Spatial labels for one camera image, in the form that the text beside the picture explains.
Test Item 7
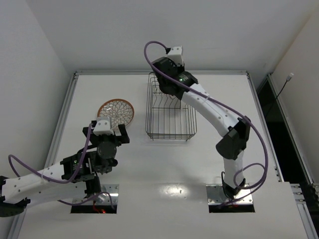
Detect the floral plate orange rim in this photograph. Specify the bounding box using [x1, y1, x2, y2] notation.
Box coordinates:
[97, 99, 135, 130]

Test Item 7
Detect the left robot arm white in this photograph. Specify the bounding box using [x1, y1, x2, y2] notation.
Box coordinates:
[0, 121, 130, 218]

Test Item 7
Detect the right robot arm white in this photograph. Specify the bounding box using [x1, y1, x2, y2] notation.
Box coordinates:
[152, 57, 250, 199]

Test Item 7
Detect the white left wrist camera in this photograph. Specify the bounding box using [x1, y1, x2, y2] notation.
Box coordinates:
[93, 117, 114, 136]

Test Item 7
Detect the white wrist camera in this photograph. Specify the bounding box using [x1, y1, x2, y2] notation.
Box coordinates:
[166, 46, 184, 67]
[93, 117, 114, 136]

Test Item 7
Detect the grey wire dish rack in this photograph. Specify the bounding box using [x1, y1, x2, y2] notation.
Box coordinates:
[145, 72, 197, 141]

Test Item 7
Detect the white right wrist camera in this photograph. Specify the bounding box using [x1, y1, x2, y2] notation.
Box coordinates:
[166, 46, 184, 67]

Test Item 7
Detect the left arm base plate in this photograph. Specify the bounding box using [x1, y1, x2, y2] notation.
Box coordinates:
[72, 184, 120, 206]

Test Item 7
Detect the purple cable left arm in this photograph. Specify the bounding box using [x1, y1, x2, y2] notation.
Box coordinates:
[8, 121, 117, 211]

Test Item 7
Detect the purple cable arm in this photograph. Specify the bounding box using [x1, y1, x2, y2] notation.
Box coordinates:
[144, 41, 269, 207]
[8, 121, 117, 211]

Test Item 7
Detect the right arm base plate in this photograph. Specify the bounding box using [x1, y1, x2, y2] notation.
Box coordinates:
[206, 184, 253, 206]

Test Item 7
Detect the black hanging usb cable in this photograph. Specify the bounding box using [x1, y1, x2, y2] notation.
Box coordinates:
[264, 73, 295, 120]

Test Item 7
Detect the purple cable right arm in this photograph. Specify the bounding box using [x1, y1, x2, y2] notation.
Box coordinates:
[144, 41, 269, 207]

